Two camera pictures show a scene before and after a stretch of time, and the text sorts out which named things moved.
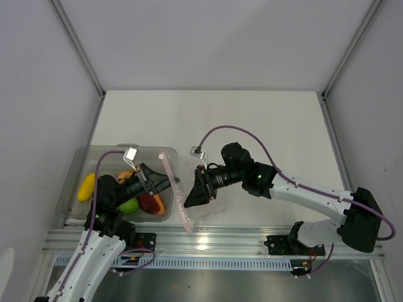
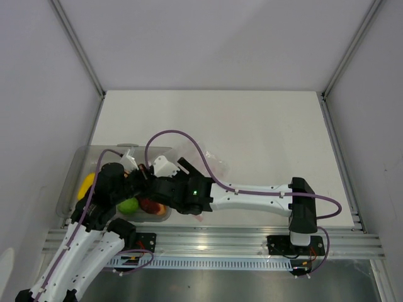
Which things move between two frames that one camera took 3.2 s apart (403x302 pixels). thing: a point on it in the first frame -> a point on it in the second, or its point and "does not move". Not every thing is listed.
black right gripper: x=201 y=192 -> x=193 y=173
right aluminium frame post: x=341 y=67 does not move
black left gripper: x=155 y=182 does not move
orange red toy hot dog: x=150 y=203 does not move
